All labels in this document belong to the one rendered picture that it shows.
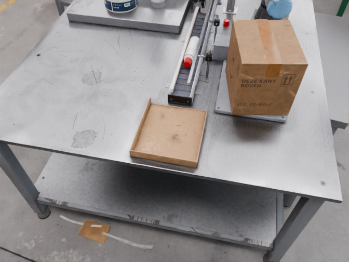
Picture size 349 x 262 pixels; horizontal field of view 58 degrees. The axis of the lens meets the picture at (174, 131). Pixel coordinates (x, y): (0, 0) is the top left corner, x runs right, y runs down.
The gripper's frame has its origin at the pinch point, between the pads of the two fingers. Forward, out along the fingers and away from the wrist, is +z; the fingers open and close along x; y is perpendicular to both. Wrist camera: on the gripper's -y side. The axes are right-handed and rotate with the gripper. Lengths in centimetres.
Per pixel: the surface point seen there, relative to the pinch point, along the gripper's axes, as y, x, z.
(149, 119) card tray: 11, 75, -32
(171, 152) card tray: -2, 88, -39
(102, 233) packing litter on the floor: 40, 135, 29
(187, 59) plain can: 0.8, 41.9, -22.8
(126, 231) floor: 26, 132, 32
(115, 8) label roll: 50, 8, -1
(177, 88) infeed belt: 2, 58, -27
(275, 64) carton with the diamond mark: -35, 52, -51
